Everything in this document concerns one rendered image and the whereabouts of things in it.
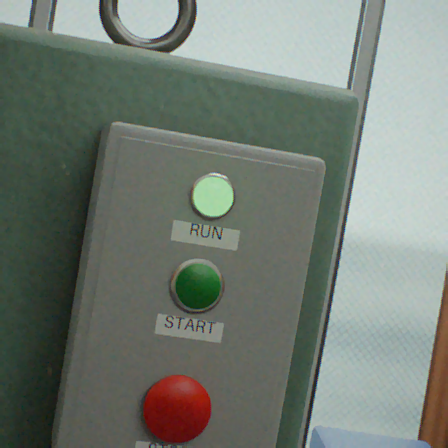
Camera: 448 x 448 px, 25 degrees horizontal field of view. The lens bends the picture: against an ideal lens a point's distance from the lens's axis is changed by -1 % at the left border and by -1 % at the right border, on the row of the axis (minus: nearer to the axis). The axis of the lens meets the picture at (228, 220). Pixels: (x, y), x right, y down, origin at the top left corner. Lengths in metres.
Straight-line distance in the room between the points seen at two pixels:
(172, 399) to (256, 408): 0.04
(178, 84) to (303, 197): 0.09
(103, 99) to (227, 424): 0.17
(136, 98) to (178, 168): 0.07
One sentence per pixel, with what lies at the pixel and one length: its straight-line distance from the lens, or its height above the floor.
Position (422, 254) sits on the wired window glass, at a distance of 1.99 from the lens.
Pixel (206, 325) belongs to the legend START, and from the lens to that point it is 0.45.
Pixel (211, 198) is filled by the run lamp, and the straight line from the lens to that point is 0.43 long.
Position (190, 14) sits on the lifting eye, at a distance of 0.61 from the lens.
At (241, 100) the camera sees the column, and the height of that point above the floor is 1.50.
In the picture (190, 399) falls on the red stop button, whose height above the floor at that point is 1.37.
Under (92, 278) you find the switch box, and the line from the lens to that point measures 0.44.
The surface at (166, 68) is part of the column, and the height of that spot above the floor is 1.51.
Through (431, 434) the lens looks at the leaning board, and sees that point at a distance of 1.84.
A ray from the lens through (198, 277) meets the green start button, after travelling 0.44.
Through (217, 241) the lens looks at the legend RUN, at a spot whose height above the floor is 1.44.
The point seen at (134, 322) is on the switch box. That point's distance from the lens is 0.44.
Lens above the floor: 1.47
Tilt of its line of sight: 3 degrees down
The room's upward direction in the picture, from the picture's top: 10 degrees clockwise
